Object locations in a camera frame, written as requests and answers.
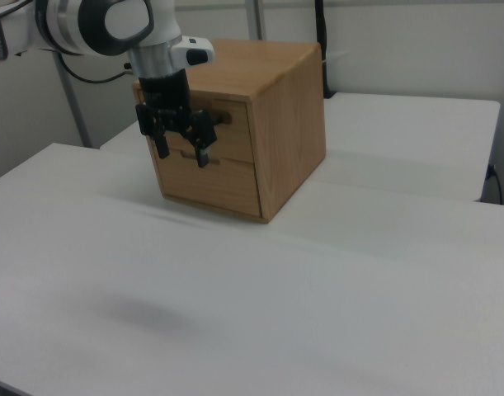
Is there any wooden drawer cabinet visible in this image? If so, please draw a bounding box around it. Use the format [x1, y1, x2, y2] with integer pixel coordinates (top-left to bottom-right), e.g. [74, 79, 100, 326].
[132, 39, 327, 225]

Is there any black power cable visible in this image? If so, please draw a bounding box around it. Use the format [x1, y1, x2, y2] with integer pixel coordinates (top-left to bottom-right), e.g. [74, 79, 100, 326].
[486, 163, 504, 205]

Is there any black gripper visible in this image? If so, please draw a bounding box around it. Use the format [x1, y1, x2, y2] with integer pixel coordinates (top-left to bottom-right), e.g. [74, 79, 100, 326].
[134, 67, 218, 169]

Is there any grey metal frame post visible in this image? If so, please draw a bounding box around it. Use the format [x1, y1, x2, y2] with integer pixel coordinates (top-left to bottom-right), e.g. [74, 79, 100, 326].
[244, 0, 264, 41]

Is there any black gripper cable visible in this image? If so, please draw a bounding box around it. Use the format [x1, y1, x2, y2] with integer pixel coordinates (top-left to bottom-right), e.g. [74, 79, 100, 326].
[55, 51, 134, 84]

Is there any wooden drawer with notch handle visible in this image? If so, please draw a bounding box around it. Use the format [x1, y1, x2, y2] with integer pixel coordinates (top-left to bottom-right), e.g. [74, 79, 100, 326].
[153, 148, 264, 219]

